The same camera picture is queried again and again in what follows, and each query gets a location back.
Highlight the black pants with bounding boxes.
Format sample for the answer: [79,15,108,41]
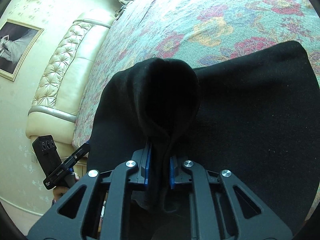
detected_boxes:
[87,41,319,233]

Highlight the cream tufted leather headboard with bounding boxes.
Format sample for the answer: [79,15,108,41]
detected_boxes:
[25,10,114,160]

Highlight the person's left hand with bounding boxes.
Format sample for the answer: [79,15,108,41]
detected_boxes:
[53,186,69,204]

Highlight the floral bedspread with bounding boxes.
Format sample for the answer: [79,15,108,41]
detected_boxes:
[72,0,319,147]

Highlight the framed wall picture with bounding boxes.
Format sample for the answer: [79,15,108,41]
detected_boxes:
[1,18,44,82]

